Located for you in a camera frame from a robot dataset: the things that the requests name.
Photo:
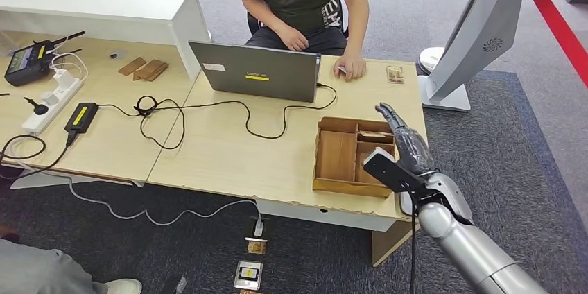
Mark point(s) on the white charger adapter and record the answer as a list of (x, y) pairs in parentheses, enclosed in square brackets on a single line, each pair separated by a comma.
[(64, 78)]

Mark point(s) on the black office chair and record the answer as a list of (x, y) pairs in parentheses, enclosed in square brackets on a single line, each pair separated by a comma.
[(251, 23)]

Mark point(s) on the black power brick yellow label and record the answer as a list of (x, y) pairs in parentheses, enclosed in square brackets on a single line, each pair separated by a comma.
[(81, 117)]

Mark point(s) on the dark grey floor rug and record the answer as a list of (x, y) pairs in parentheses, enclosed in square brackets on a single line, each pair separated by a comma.
[(321, 255)]

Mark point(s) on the black remote controller with antennas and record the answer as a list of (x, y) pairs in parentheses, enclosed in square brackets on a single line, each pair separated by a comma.
[(26, 62)]

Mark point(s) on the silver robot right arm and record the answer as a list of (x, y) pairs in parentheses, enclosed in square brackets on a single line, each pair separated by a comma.
[(468, 246)]

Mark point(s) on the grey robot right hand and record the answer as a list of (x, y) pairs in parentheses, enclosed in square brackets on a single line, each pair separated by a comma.
[(413, 149)]

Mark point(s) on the small wooden tag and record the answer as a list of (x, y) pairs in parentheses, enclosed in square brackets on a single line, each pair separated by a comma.
[(395, 74)]

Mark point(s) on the wooden compartment organizer tray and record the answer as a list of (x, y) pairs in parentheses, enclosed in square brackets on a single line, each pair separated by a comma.
[(335, 158)]

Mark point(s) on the person's right hand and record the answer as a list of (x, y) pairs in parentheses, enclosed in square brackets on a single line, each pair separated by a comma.
[(294, 39)]

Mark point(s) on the white desk shelf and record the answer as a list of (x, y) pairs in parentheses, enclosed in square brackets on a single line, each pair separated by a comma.
[(100, 5)]

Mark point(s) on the white round base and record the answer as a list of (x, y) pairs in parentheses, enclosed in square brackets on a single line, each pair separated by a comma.
[(428, 58)]

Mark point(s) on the grey card reader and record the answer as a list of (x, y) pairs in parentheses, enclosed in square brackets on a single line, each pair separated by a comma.
[(404, 204)]

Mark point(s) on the white power strip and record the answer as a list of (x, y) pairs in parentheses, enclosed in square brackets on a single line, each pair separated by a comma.
[(45, 111)]

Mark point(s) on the silver floor socket box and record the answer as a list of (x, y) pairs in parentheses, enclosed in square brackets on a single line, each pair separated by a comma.
[(247, 276)]

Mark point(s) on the open brass floor socket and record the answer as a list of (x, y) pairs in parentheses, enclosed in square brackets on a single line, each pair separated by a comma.
[(256, 246)]

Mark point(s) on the person's left forearm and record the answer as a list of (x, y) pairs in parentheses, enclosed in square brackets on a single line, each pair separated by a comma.
[(358, 30)]

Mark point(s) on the bystander person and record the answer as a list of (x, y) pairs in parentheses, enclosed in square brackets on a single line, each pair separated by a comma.
[(32, 269)]

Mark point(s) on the person's right forearm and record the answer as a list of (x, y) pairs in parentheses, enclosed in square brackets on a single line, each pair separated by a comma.
[(266, 16)]

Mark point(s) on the person's left hand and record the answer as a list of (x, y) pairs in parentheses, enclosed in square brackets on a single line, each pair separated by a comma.
[(351, 67)]

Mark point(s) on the thin wooden card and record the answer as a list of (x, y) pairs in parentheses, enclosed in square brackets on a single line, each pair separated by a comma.
[(148, 69), (131, 66), (161, 72)]

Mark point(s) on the white desk foot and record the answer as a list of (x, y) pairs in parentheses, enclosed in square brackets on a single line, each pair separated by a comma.
[(45, 180)]

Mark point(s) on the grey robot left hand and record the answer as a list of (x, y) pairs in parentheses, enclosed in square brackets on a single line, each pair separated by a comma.
[(177, 286)]

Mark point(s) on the white kiosk screen stand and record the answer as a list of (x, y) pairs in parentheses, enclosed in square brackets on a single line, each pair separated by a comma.
[(482, 21)]

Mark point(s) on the white ID card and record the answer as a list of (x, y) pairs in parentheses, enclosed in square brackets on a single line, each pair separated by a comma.
[(341, 70)]

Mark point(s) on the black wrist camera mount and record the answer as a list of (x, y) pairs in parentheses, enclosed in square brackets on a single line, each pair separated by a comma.
[(395, 175)]

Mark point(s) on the grey laptop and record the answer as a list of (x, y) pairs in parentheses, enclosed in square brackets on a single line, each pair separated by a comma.
[(256, 69)]

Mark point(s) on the white round plug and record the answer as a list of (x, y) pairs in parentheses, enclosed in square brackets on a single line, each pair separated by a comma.
[(47, 98)]

